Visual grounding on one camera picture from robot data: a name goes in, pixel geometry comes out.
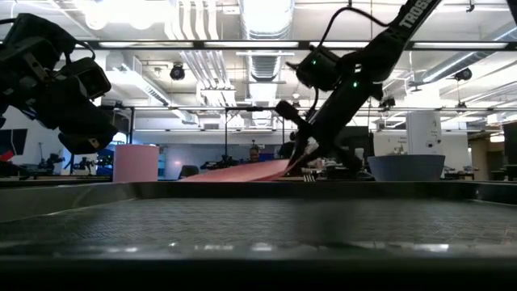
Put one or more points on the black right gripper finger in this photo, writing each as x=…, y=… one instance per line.
x=298, y=153
x=309, y=155

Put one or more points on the red plate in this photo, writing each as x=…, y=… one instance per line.
x=246, y=171

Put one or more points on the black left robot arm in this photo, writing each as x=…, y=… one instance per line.
x=28, y=44

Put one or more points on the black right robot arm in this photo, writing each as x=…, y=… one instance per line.
x=404, y=28

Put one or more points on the black textured tray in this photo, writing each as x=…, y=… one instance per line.
x=258, y=218

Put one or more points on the metal fork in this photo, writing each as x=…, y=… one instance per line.
x=309, y=177

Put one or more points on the person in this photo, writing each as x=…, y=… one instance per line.
x=254, y=154

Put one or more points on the pink plastic cup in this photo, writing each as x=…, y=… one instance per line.
x=135, y=163

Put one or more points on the blue-grey bowl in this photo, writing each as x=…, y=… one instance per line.
x=406, y=167

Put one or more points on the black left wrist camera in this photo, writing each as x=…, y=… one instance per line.
x=91, y=77

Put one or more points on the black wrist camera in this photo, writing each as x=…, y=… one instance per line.
x=319, y=68
x=91, y=77

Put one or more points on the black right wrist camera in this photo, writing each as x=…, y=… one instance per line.
x=319, y=68

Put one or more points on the black ceiling dome camera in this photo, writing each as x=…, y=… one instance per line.
x=177, y=72
x=463, y=74

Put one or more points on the black overhead frame bar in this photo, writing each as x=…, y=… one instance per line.
x=194, y=45

